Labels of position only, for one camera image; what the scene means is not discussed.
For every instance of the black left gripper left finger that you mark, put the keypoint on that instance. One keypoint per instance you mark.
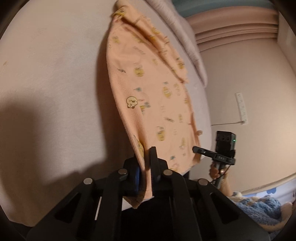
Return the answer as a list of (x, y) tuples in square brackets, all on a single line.
[(126, 181)]

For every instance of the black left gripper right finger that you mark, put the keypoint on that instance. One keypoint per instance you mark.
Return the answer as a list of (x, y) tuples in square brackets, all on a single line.
[(162, 177)]

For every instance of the peach cartoon print garment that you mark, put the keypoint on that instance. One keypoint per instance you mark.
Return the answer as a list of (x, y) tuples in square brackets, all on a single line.
[(148, 78)]

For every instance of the person's right hand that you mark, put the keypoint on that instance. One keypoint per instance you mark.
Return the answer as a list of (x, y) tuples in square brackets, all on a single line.
[(213, 172)]

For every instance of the blue fluffy sleeve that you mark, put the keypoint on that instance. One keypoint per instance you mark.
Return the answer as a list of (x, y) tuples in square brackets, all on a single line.
[(266, 211)]

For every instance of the pink bed sheet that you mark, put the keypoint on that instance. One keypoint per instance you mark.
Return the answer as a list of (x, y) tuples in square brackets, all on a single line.
[(59, 122)]

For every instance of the pink and blue curtain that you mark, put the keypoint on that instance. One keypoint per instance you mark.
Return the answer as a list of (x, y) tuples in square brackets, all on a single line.
[(217, 23)]

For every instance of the pinkish grey duvet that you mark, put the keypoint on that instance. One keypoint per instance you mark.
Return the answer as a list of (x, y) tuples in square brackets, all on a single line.
[(184, 33)]

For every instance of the white wall power strip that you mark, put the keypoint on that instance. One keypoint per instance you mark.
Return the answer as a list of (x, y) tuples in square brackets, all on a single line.
[(242, 108)]

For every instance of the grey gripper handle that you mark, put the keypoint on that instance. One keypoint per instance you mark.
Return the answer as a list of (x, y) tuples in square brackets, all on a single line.
[(221, 172)]

